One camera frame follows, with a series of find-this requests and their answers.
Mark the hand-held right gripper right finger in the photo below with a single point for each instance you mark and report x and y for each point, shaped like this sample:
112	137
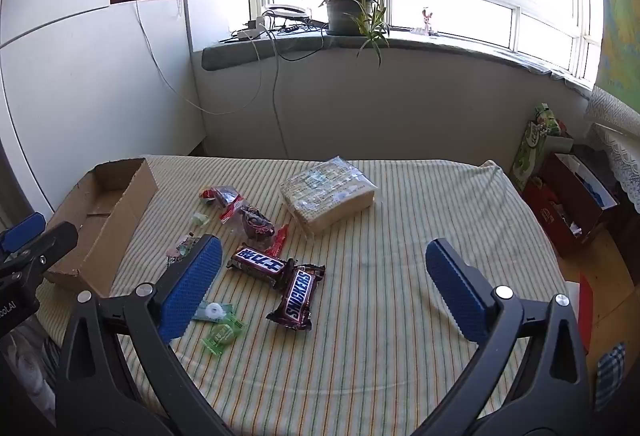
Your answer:
457	291

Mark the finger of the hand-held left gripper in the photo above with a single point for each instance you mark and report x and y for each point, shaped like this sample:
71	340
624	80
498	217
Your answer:
50	243
22	231

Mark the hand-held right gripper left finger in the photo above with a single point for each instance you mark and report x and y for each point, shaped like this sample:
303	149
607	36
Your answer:
192	291

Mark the green white mint candy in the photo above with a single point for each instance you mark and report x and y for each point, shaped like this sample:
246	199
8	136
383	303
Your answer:
216	311

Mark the red green candy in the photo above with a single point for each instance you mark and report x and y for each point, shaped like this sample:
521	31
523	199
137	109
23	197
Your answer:
180	250

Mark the brown chocolate bar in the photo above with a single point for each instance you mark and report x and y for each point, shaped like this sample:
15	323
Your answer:
296	298
257	261

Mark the clear green wrapped candy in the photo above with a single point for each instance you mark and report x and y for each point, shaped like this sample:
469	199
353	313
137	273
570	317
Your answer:
222	335

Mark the small pale green candy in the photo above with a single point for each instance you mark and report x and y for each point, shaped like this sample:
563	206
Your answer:
201	218

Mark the red cardboard box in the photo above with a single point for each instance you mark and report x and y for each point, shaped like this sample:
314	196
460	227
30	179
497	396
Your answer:
570	211

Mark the white wardrobe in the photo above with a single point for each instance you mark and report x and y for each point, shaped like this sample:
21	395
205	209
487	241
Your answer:
85	81

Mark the clear pack of biscuits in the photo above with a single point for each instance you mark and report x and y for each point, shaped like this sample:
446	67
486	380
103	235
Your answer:
325	196

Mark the green shopping bag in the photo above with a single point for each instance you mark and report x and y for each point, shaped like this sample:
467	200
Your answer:
537	146

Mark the blue checkered cloth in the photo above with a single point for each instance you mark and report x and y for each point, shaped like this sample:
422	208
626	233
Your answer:
611	373

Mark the white lace cloth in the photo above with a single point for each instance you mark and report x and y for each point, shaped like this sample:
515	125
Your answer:
617	136

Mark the grey window sill mat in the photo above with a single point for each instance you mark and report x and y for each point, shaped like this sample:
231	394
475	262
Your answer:
300	47

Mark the white power strip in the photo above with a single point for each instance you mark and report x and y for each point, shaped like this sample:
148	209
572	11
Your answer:
252	30

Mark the small animal figurine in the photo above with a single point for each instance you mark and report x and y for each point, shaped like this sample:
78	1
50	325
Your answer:
426	23

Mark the potted spider plant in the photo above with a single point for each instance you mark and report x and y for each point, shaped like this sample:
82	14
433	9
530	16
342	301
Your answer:
345	16

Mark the wall map poster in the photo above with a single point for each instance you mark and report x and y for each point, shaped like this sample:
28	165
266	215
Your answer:
622	16

